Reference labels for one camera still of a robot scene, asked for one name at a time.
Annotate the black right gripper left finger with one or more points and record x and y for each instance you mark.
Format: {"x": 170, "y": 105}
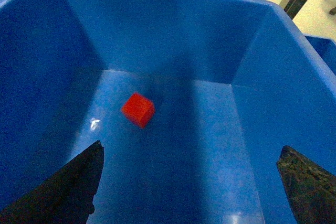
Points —
{"x": 66, "y": 196}

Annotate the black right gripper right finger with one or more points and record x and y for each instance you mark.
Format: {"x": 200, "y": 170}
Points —
{"x": 310, "y": 189}

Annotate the blue bin on shelf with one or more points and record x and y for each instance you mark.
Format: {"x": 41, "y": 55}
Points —
{"x": 232, "y": 82}

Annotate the red magnetic block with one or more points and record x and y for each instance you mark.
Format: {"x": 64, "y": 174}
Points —
{"x": 138, "y": 109}

